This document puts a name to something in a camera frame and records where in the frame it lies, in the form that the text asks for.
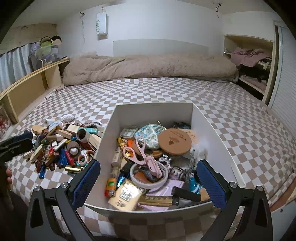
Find round cork coaster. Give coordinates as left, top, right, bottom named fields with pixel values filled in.
left=158, top=128, right=192, bottom=156

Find person's left hand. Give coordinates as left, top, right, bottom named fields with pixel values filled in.
left=6, top=168, right=13, bottom=190

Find wooden paddle board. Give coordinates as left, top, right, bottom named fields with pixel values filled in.
left=30, top=145, right=44, bottom=163

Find dark blue lighter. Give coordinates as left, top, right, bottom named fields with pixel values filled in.
left=39, top=165, right=46, bottom=179

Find wooden headboard shelf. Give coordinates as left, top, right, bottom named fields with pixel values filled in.
left=1, top=58, right=70, bottom=133

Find gold lighter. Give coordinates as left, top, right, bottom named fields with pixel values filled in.
left=64, top=165, right=83, bottom=173

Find large blue lighter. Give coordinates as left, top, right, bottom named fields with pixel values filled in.
left=58, top=153, right=67, bottom=169

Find white usb stick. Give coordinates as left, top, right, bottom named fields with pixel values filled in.
left=53, top=138, right=67, bottom=152

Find long red lighter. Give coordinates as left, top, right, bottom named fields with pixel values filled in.
left=65, top=150, right=76, bottom=167

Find orange label clear bottle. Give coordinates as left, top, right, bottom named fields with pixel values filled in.
left=104, top=178, right=117, bottom=197

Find brown bandage roll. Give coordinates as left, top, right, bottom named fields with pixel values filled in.
left=67, top=141, right=81, bottom=159

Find white tape roll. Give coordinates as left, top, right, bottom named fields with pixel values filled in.
left=76, top=128, right=90, bottom=143

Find checkered bed sheet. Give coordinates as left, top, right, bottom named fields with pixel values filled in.
left=8, top=78, right=295, bottom=240

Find pink scissors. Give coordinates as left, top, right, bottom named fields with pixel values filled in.
left=123, top=137, right=163, bottom=178

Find white storage box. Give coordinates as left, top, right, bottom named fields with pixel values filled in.
left=85, top=103, right=246, bottom=217

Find beige rumpled duvet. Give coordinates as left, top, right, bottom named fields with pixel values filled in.
left=62, top=52, right=238, bottom=86

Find orange handled white scissors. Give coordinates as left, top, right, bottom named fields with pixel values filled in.
left=77, top=150, right=95, bottom=166

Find wall closet niche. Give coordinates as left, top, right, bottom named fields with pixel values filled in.
left=224, top=35, right=279, bottom=104

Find white sweet wall sign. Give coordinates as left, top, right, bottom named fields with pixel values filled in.
left=96, top=12, right=107, bottom=35

